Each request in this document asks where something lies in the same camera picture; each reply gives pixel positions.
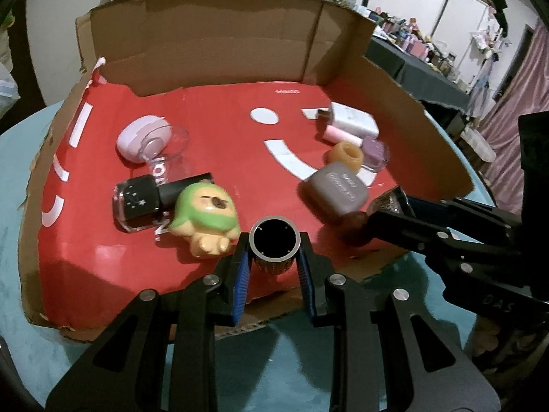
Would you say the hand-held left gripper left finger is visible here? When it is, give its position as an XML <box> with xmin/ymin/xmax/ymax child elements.
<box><xmin>45</xmin><ymin>232</ymin><xmax>254</xmax><ymax>412</ymax></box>

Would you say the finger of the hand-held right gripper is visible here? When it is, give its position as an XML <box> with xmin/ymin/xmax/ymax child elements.
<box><xmin>397</xmin><ymin>186</ymin><xmax>523</xmax><ymax>242</ymax></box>
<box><xmin>364</xmin><ymin>209</ymin><xmax>529</xmax><ymax>286</ymax></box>

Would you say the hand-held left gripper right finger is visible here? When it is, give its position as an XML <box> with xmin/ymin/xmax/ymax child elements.
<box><xmin>296</xmin><ymin>232</ymin><xmax>502</xmax><ymax>412</ymax></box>

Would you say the gold studded cylinder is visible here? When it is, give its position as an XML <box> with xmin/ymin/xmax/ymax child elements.
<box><xmin>249</xmin><ymin>215</ymin><xmax>301</xmax><ymax>276</ymax></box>

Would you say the glass bottle with brown cap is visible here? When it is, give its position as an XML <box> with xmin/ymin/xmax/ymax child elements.
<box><xmin>338</xmin><ymin>186</ymin><xmax>410</xmax><ymax>246</ymax></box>

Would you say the green and yellow toy figure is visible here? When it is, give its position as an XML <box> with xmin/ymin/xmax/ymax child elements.
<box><xmin>169</xmin><ymin>183</ymin><xmax>241</xmax><ymax>259</ymax></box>

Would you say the lilac nail polish bottle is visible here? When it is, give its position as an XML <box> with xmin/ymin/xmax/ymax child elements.
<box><xmin>323</xmin><ymin>125</ymin><xmax>390</xmax><ymax>172</ymax></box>

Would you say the grey earbuds case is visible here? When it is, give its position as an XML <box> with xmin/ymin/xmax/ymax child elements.
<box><xmin>298</xmin><ymin>161</ymin><xmax>370</xmax><ymax>224</ymax></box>

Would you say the amber round jar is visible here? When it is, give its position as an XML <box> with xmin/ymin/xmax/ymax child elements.
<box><xmin>324</xmin><ymin>141</ymin><xmax>365</xmax><ymax>174</ymax></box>

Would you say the white charger plug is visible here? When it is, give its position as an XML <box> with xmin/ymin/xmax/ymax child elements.
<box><xmin>317</xmin><ymin>102</ymin><xmax>380</xmax><ymax>138</ymax></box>

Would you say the black nail polish bottle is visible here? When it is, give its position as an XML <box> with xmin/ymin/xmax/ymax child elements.
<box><xmin>112</xmin><ymin>172</ymin><xmax>214</xmax><ymax>232</ymax></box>

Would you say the cardboard box with red lining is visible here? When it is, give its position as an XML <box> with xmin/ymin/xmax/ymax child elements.
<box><xmin>18</xmin><ymin>0</ymin><xmax>475</xmax><ymax>344</ymax></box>

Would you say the clear glass cup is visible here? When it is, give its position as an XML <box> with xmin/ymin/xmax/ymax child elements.
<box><xmin>141</xmin><ymin>124</ymin><xmax>194</xmax><ymax>183</ymax></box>

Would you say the pink earbuds case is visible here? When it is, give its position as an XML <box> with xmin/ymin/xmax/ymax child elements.
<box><xmin>117</xmin><ymin>114</ymin><xmax>172</xmax><ymax>163</ymax></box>

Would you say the pink curtain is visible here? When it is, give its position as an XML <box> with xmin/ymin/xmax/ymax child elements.
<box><xmin>476</xmin><ymin>26</ymin><xmax>549</xmax><ymax>190</ymax></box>

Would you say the cluttered dark table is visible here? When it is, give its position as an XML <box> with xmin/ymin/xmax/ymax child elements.
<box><xmin>362</xmin><ymin>0</ymin><xmax>472</xmax><ymax>116</ymax></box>

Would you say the metal rack with hanging items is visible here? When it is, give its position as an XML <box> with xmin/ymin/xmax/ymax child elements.
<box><xmin>433</xmin><ymin>0</ymin><xmax>513</xmax><ymax>108</ymax></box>

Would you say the dark brown door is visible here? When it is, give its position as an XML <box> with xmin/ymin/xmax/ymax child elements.
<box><xmin>11</xmin><ymin>0</ymin><xmax>47</xmax><ymax>110</ymax></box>

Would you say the clear plastic bag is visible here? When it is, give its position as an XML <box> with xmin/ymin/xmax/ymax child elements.
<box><xmin>0</xmin><ymin>66</ymin><xmax>20</xmax><ymax>112</ymax></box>

